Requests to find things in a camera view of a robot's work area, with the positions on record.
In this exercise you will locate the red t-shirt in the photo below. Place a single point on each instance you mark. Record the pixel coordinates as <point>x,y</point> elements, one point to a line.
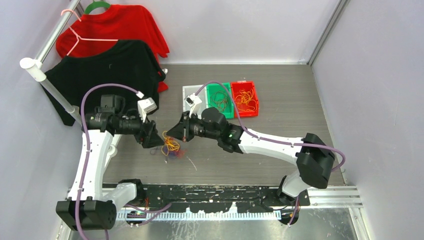
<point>121,22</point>

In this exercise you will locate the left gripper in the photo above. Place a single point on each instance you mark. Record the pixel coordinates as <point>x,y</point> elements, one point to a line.
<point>148,135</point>

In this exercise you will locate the black t-shirt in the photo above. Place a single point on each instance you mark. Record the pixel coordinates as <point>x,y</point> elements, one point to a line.
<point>129,62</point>

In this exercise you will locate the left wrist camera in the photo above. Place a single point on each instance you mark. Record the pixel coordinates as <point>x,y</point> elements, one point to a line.
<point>144,107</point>

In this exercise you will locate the white clothes rack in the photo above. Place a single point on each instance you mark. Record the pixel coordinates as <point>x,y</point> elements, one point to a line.
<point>33,65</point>

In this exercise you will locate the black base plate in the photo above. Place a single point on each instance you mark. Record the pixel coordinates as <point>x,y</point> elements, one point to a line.
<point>212,198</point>

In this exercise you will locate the red plastic bin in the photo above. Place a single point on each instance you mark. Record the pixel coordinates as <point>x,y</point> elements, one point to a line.
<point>245,97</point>

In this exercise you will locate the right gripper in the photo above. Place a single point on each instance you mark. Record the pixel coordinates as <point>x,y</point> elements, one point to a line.
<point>182,130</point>

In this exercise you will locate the green plastic bin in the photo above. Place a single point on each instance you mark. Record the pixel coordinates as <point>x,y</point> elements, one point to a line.
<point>219,97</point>

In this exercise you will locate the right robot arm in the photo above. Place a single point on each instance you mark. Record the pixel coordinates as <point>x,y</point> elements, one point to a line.
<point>313,159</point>

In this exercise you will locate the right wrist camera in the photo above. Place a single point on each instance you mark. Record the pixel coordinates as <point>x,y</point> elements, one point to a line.
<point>194,102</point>

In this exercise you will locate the green hanger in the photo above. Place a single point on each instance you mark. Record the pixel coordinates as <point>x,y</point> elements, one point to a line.
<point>95,4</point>

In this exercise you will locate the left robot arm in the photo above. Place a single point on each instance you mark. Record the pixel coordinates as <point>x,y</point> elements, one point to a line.
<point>86,204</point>

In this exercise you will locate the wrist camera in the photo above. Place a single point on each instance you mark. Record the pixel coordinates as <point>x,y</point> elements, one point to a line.
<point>144,107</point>
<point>194,102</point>

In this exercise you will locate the pink hanger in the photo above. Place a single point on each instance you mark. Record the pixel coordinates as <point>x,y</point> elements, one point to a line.
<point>77,36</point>

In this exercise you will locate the white plastic bin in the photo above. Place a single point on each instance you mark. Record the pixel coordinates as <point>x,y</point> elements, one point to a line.
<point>188,90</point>

